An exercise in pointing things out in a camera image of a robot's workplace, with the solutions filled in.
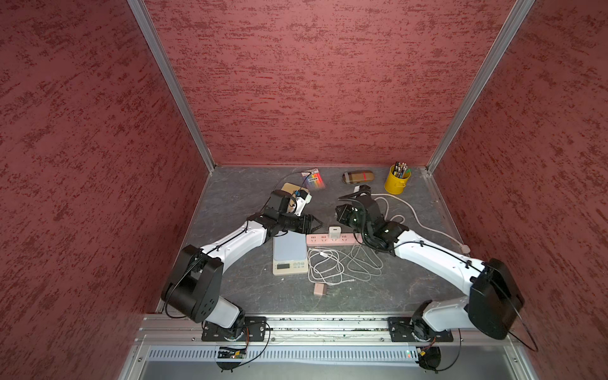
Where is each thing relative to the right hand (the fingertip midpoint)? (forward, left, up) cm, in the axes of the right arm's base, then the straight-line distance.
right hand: (335, 213), depth 83 cm
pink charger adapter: (-22, +6, -15) cm, 27 cm away
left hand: (-4, +7, -4) cm, 9 cm away
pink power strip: (-3, +3, -15) cm, 15 cm away
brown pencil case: (+31, -13, -15) cm, 37 cm away
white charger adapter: (-3, 0, -9) cm, 10 cm away
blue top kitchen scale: (-9, +17, -14) cm, 24 cm away
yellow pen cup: (+22, -30, -12) cm, 39 cm away
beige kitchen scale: (+23, +18, -13) cm, 32 cm away
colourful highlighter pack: (+30, +7, -15) cm, 35 cm away
